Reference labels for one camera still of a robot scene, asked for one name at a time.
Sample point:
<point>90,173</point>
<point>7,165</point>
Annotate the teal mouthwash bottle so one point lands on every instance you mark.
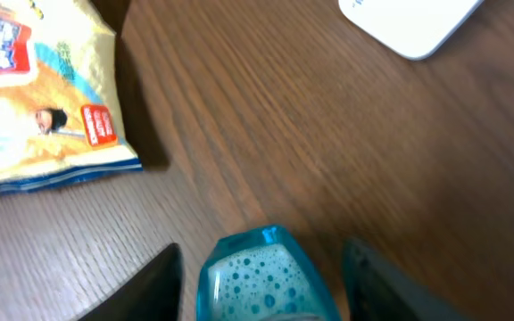
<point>262,274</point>

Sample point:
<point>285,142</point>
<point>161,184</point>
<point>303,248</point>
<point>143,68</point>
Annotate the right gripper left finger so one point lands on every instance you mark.
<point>152,294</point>

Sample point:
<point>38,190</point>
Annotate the white barcode scanner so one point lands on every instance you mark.
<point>414,29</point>

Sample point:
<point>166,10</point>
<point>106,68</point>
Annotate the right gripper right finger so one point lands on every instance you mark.
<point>377,290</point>

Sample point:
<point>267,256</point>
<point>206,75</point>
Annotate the yellow snack bag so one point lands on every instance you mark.
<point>60,116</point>

